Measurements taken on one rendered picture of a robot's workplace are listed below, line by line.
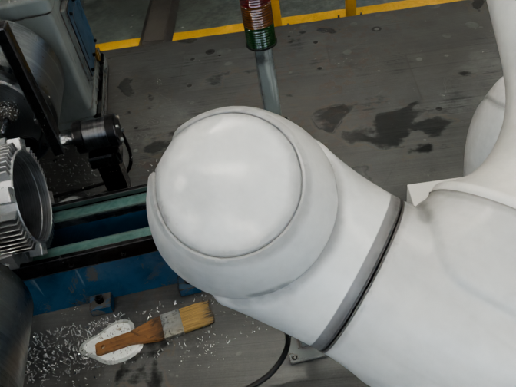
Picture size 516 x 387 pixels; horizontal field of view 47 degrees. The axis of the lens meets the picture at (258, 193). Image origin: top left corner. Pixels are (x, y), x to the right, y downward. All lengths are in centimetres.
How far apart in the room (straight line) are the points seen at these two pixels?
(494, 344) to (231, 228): 14
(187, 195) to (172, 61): 144
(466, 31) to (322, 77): 41
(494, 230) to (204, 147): 15
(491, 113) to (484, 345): 57
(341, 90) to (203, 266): 122
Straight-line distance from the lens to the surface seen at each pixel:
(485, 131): 86
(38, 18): 135
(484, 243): 32
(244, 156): 27
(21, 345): 83
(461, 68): 154
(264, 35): 120
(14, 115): 118
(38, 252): 103
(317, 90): 148
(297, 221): 27
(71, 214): 113
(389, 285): 31
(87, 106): 145
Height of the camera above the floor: 164
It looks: 43 degrees down
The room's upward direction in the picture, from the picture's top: 11 degrees counter-clockwise
